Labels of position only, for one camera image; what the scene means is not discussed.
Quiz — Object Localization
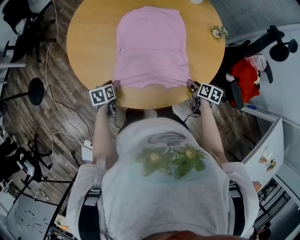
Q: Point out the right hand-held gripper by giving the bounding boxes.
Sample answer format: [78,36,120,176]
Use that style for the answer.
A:
[186,79,223,112]

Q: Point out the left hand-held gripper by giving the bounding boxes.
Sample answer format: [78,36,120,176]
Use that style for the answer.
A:
[89,79,121,118]

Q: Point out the pink long-sleeve shirt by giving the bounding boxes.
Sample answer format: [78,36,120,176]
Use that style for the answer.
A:
[114,6,191,90]

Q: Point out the person's right forearm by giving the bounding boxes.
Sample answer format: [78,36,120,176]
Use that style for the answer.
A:
[199,99,229,164]

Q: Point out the person's left forearm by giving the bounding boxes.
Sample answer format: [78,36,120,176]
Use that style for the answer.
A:
[92,105,118,165]

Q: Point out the person's black trousers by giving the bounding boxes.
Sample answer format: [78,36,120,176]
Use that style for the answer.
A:
[125,108,188,132]

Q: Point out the red plush toy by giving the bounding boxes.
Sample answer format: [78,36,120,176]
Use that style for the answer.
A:
[226,58,261,107]

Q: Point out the small pale flower ornament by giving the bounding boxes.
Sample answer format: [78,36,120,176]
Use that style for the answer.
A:
[210,24,228,39]

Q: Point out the pink bag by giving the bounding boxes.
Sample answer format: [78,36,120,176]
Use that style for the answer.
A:
[246,54,268,71]

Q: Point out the white flat box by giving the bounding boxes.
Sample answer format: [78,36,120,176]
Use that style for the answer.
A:
[81,146,94,162]

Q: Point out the black standing fan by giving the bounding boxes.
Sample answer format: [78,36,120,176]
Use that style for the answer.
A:
[0,78,45,118]

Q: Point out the large white desk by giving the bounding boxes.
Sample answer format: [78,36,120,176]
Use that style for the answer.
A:
[242,117,285,193]

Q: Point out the white handbag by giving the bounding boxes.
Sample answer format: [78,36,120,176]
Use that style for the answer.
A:
[15,18,28,36]

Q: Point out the black low-back office chair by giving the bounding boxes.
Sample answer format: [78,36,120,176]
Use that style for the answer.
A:
[0,133,53,186]

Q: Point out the black metal rack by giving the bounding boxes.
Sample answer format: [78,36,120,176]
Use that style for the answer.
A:
[253,180,300,232]

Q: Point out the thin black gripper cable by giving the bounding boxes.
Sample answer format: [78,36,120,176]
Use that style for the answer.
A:
[107,114,122,129]
[184,112,200,122]

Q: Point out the black floor cable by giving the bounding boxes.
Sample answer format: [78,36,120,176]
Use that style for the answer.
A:
[48,85,93,143]

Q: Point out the thin white floor cable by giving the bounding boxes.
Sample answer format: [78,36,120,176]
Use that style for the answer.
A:
[50,131,85,181]

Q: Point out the black harness strap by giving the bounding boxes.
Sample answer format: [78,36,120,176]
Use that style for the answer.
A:
[78,188,103,240]
[228,182,246,236]

